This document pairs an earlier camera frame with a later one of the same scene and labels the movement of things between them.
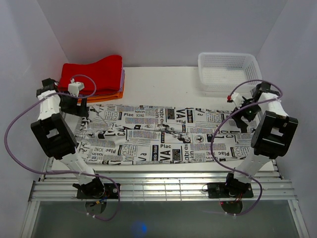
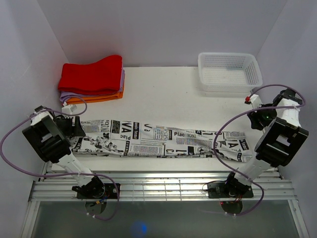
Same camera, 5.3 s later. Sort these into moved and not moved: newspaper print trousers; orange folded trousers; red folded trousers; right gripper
Moved: newspaper print trousers; right gripper
Not moved: red folded trousers; orange folded trousers
